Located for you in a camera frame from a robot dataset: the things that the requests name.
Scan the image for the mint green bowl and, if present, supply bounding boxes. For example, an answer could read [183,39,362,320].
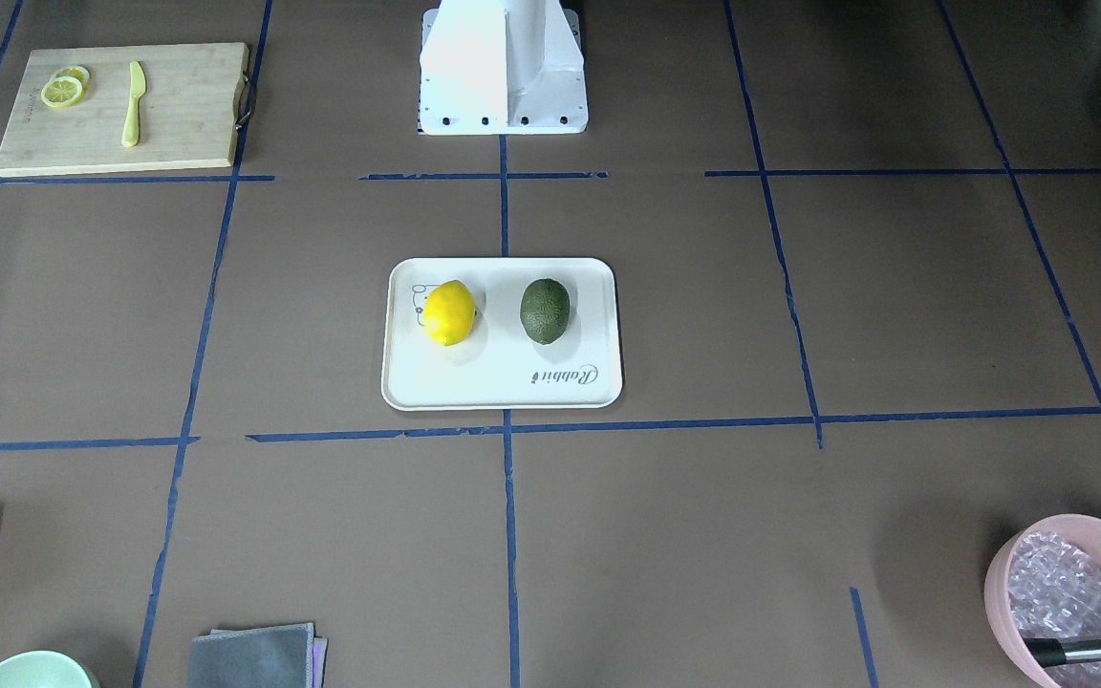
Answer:
[0,649,101,688]

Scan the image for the lemon slice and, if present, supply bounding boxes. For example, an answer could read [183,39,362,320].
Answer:
[50,64,91,87]
[40,75,86,109]

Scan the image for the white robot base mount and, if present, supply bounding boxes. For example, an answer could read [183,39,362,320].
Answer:
[417,1,590,136]

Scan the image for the cream rabbit print tray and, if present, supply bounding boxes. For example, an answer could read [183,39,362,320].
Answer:
[380,256,624,411]

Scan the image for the pink bowl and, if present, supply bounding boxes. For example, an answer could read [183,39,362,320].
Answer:
[983,514,1101,688]

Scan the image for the lemon slice back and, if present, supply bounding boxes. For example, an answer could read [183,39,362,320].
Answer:
[50,64,91,87]

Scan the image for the black and silver tongs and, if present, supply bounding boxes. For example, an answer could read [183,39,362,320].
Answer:
[1024,637,1101,669]

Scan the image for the bamboo cutting board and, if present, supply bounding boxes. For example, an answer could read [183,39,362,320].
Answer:
[0,42,249,178]

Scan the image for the lemon slice front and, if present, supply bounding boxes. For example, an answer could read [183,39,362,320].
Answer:
[40,75,86,109]

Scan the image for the yellow lemon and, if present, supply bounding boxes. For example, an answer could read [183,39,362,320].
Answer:
[422,280,477,347]

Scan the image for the green lime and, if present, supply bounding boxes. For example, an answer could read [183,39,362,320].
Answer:
[519,279,570,345]

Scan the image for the grey folded cloth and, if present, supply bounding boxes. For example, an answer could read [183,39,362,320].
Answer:
[187,622,328,687]

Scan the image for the clear bubble wrap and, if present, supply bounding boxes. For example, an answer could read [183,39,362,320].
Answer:
[1006,531,1101,688]

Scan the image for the yellow plastic knife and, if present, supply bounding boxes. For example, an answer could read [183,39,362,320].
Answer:
[119,61,148,148]

